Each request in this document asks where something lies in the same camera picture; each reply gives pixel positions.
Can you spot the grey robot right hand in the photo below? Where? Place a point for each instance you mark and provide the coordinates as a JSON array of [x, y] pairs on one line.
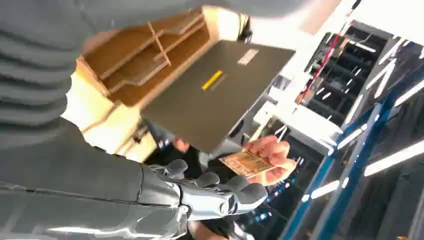
[[82, 185]]

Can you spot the person's hand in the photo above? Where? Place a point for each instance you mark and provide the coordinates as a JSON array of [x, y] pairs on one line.
[[180, 145], [275, 150]]

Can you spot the person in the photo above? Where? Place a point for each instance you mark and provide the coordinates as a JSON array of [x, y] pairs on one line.
[[198, 165]]

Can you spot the white shelf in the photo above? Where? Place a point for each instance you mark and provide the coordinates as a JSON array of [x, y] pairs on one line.
[[308, 122]]

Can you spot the dark grey laptop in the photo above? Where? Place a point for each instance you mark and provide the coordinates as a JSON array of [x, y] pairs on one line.
[[205, 109]]

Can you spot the white strip light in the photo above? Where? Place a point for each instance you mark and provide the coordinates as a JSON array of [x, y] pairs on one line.
[[351, 136], [326, 189], [394, 159]]

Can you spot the wooden card box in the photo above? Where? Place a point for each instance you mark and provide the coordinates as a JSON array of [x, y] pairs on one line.
[[139, 66]]

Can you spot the black rack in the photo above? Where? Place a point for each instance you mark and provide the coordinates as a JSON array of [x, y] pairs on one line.
[[344, 76]]

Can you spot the ribbed grey right arm sleeve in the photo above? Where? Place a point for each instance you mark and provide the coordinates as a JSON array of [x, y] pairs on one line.
[[33, 82]]

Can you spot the blue metal frame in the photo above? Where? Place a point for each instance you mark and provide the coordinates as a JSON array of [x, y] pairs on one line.
[[351, 159]]

